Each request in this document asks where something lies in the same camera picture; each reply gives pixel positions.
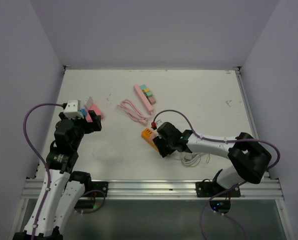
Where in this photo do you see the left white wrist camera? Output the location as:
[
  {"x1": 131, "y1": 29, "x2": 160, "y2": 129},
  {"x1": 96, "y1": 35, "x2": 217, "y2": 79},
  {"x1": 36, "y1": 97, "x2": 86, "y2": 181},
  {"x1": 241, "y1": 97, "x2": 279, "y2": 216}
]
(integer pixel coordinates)
[{"x1": 63, "y1": 100, "x2": 84, "y2": 119}]

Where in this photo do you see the aluminium front rail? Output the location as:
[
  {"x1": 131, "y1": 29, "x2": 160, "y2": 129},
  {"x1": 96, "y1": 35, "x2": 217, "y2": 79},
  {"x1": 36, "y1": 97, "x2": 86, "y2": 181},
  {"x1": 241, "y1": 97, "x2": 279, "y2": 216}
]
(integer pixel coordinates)
[{"x1": 20, "y1": 178, "x2": 286, "y2": 201}]

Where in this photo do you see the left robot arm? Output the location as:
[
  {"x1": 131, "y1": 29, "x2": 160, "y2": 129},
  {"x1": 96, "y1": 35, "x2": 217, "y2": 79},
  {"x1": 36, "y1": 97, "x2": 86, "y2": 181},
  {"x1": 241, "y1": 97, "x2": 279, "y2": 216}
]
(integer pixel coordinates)
[{"x1": 13, "y1": 110, "x2": 102, "y2": 240}]

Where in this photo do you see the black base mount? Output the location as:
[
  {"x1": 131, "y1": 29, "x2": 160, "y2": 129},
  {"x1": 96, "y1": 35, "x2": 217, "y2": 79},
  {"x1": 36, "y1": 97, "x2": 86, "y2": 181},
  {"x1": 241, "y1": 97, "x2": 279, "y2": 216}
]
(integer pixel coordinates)
[
  {"x1": 81, "y1": 181, "x2": 109, "y2": 200},
  {"x1": 195, "y1": 179, "x2": 241, "y2": 198}
]

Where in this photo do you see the brown cube plug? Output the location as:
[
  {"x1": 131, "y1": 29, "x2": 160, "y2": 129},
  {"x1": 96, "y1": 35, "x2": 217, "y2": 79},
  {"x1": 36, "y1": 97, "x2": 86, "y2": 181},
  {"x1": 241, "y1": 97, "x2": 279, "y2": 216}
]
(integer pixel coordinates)
[{"x1": 148, "y1": 96, "x2": 156, "y2": 105}]

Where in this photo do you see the pink coiled cord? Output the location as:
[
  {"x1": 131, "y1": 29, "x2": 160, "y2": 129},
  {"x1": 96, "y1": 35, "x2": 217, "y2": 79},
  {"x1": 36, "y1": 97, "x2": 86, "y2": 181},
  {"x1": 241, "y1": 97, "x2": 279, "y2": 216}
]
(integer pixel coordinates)
[{"x1": 117, "y1": 99, "x2": 154, "y2": 126}]

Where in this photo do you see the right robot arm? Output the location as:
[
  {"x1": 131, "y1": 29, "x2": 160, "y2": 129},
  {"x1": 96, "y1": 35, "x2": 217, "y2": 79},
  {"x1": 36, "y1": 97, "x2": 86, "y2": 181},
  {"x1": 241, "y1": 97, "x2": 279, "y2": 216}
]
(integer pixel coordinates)
[{"x1": 152, "y1": 120, "x2": 272, "y2": 196}]

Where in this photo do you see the blue plug adapter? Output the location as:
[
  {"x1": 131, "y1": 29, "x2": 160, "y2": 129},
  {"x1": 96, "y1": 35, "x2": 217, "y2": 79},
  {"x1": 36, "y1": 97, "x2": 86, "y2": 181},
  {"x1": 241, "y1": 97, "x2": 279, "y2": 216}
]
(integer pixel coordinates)
[{"x1": 81, "y1": 108, "x2": 87, "y2": 117}]

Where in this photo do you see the white power strip cord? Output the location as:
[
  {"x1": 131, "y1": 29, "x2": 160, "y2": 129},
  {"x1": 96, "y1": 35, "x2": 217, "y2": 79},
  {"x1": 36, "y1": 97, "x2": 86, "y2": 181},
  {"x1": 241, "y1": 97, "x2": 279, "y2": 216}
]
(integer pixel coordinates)
[{"x1": 181, "y1": 152, "x2": 204, "y2": 169}]

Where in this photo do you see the green cube plug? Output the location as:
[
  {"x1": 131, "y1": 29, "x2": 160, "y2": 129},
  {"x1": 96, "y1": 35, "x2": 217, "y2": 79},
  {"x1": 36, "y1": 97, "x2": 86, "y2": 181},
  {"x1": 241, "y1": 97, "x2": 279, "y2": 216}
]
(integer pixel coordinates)
[{"x1": 144, "y1": 91, "x2": 153, "y2": 98}]

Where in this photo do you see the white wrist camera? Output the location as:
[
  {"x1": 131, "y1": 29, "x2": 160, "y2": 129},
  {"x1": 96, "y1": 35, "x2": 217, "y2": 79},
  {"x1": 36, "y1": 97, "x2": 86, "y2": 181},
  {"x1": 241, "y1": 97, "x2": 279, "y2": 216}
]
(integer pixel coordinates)
[
  {"x1": 63, "y1": 100, "x2": 84, "y2": 119},
  {"x1": 151, "y1": 119, "x2": 164, "y2": 130}
]

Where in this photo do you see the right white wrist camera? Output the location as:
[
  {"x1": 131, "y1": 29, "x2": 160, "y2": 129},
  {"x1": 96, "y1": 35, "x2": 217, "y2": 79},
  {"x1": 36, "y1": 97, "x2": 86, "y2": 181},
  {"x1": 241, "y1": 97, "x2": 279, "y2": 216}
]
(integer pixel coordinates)
[{"x1": 151, "y1": 119, "x2": 164, "y2": 130}]

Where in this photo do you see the long pink power strip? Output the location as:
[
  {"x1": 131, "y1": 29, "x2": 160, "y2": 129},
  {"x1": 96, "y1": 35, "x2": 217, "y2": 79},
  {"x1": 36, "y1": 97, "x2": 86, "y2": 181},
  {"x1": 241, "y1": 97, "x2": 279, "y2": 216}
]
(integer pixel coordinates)
[{"x1": 133, "y1": 84, "x2": 154, "y2": 114}]

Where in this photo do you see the right side rail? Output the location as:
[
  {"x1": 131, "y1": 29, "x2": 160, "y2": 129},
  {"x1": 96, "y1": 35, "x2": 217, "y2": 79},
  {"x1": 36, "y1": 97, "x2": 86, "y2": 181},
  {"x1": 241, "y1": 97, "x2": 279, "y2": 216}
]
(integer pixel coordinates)
[{"x1": 235, "y1": 66, "x2": 272, "y2": 180}]

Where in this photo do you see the pink triangular socket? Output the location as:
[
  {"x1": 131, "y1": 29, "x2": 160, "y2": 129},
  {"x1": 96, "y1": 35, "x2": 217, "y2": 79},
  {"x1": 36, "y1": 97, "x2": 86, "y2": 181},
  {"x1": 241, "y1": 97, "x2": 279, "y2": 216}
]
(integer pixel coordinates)
[{"x1": 85, "y1": 103, "x2": 104, "y2": 123}]

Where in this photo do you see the orange power strip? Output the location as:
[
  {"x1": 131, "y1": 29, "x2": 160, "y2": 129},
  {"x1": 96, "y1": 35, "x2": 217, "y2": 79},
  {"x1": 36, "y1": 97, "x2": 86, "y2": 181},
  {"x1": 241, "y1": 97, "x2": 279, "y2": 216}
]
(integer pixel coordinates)
[{"x1": 141, "y1": 128, "x2": 158, "y2": 151}]

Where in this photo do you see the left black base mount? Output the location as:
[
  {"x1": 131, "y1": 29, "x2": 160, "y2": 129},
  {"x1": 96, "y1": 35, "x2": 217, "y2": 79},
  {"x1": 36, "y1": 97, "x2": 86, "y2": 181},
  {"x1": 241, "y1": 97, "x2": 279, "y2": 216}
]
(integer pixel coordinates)
[{"x1": 81, "y1": 181, "x2": 109, "y2": 200}]

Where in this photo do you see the white plug adapter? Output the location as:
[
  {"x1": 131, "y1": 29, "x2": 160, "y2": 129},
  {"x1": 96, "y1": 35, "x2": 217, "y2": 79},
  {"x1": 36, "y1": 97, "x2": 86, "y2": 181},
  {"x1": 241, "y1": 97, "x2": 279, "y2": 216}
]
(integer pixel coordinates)
[{"x1": 84, "y1": 97, "x2": 93, "y2": 111}]

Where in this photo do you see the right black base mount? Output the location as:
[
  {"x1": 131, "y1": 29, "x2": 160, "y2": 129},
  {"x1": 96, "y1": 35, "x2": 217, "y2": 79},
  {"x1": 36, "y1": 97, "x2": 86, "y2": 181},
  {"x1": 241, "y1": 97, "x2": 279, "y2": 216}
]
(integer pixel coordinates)
[{"x1": 195, "y1": 179, "x2": 241, "y2": 198}]

